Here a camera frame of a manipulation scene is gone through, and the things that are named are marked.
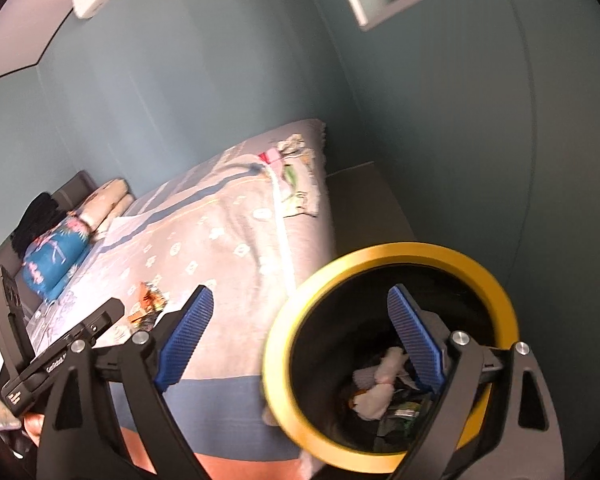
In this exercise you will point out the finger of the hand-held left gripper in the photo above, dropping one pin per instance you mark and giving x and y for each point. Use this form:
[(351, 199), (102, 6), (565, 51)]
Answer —
[(55, 360)]

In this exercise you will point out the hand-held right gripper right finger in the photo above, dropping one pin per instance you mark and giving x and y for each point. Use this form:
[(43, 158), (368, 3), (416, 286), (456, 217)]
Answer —
[(415, 340)]

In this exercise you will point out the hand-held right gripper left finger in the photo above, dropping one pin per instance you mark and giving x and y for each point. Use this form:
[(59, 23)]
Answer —
[(185, 340)]

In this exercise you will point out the white cloth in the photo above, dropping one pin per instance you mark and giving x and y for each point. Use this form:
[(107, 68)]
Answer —
[(392, 360)]

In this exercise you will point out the orange foil snack wrapper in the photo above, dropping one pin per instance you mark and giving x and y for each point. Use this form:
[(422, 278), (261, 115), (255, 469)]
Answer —
[(150, 300)]

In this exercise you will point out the small grey snack packet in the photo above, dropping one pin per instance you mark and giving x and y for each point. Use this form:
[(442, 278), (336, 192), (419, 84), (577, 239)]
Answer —
[(405, 412)]

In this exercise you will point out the white paper towel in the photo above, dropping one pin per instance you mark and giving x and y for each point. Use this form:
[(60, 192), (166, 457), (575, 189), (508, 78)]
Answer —
[(372, 402)]

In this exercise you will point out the black bin with yellow rim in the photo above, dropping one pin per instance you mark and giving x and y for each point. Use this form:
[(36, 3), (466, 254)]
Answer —
[(330, 280)]

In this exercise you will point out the person's left hand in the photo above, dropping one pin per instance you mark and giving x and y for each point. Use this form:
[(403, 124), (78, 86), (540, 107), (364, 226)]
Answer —
[(32, 425)]

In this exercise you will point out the blue floral folded quilt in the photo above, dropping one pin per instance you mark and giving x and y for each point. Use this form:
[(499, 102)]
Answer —
[(55, 255)]

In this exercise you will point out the printed striped blanket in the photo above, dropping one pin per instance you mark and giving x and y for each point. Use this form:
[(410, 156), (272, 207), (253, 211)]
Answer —
[(240, 260)]

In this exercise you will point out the black folded clothing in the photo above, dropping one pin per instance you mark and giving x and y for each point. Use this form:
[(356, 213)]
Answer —
[(32, 225)]

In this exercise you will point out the beige pillows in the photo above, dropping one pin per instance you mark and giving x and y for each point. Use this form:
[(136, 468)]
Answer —
[(105, 205)]

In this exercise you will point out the pale striped bed sheet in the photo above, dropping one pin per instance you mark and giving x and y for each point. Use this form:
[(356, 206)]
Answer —
[(195, 180)]

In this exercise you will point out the floral cloth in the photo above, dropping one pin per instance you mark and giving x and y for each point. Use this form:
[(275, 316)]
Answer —
[(295, 180)]

